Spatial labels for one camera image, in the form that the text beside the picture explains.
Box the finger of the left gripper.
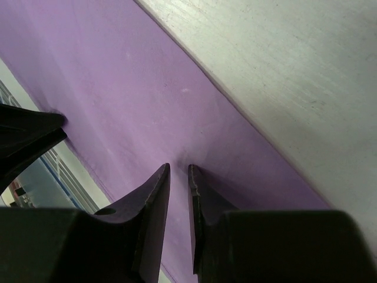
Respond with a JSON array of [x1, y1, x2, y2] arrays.
[[1, 104, 65, 137], [1, 129, 67, 193]]

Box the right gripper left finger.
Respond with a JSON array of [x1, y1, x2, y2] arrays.
[[1, 164, 170, 282]]

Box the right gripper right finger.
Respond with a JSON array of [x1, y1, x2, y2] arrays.
[[188, 164, 376, 282]]

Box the purple trousers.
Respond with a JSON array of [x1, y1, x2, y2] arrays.
[[1, 1, 327, 282]]

